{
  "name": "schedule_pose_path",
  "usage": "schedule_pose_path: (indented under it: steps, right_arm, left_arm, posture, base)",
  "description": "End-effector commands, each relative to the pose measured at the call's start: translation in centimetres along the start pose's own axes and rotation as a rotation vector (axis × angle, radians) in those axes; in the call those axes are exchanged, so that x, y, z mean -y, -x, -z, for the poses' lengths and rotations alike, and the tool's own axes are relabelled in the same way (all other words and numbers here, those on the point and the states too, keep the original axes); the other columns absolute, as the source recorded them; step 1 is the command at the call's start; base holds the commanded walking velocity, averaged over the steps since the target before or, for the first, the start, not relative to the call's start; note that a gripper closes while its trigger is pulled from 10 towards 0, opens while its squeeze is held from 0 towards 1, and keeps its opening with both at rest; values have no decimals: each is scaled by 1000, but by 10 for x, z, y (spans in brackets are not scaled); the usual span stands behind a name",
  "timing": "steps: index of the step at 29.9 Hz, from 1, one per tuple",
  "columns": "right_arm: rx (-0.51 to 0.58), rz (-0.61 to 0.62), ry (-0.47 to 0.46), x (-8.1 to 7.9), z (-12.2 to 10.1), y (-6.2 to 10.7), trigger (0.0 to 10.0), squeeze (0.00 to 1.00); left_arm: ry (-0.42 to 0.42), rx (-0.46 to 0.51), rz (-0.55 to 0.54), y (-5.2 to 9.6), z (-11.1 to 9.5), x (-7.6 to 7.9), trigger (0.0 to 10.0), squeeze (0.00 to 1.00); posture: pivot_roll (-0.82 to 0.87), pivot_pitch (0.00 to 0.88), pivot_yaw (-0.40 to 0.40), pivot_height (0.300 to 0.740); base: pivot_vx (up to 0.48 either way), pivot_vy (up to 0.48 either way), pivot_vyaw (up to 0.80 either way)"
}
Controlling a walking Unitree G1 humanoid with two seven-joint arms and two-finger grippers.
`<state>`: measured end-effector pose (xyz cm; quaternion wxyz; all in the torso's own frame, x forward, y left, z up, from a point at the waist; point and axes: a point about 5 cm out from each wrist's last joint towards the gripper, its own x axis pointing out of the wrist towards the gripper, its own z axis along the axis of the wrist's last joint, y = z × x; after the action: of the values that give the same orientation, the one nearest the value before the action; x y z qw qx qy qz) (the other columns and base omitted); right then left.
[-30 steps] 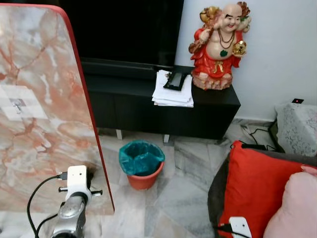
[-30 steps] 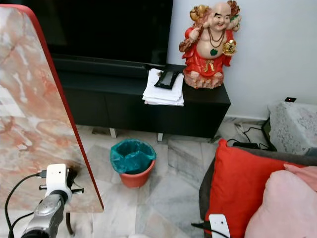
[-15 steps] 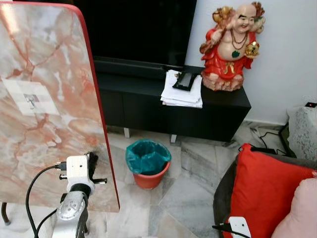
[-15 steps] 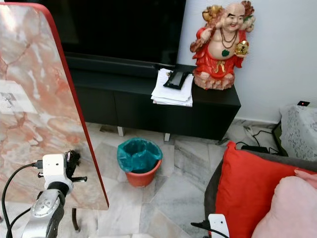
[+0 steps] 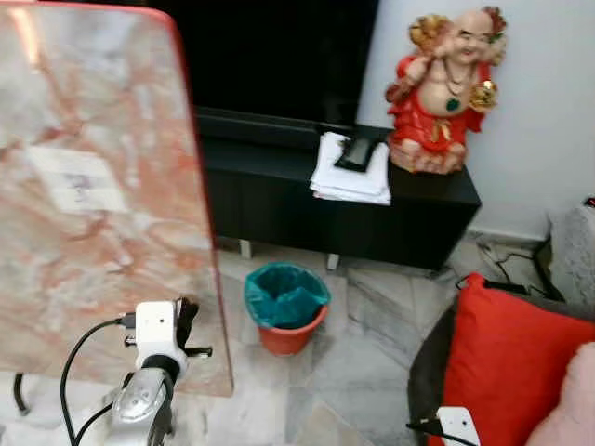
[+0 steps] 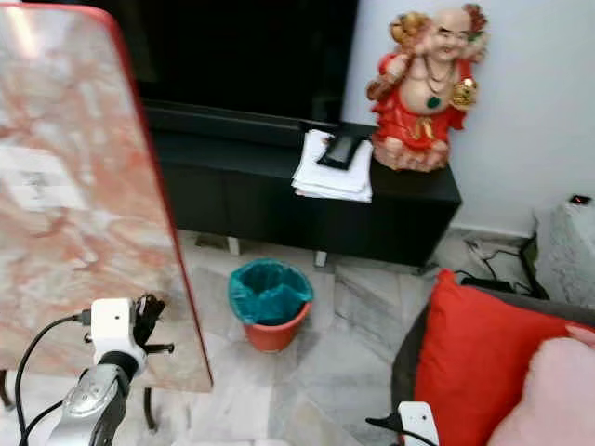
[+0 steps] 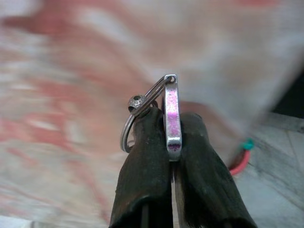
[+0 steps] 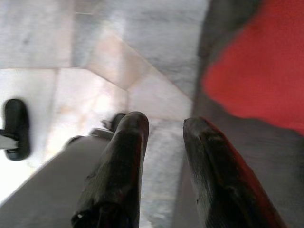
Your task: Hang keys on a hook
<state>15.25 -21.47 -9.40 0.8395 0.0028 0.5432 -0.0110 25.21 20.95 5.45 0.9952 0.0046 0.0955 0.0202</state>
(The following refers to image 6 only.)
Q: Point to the red cushion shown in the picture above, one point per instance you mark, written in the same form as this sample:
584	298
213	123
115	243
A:
474	372

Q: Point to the grey speckled stone block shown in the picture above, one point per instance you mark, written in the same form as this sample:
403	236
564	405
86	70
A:
567	246

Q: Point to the black television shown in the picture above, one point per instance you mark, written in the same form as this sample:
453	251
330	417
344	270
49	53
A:
242	51

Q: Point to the red laughing Buddha statue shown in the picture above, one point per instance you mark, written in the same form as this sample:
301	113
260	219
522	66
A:
423	100

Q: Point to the dark sofa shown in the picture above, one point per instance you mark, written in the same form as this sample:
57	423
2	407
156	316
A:
404	367

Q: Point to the orange bin with green bag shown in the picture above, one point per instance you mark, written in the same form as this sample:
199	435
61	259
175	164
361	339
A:
270	299

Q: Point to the black TV console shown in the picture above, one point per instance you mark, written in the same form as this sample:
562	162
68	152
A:
260	200

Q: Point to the black metal board leg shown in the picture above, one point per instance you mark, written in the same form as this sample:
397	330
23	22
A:
6	390
150	409

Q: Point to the taped adhesive wall hook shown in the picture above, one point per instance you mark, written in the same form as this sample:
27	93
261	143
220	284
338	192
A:
37	181

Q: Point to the pink fluffy pillow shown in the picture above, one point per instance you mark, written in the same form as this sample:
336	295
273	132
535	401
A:
553	400

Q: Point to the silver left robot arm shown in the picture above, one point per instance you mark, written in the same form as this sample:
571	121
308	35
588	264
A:
93	409

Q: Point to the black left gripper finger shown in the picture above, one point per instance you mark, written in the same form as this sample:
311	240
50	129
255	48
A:
152	308

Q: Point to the black flat case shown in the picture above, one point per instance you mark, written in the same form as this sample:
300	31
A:
337	150

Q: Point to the marble pattern board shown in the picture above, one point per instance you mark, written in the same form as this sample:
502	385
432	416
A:
93	260

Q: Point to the white paper stack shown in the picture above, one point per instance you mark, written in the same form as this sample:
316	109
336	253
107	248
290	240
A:
330	184

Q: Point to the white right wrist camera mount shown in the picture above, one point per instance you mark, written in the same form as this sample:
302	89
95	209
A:
418	426

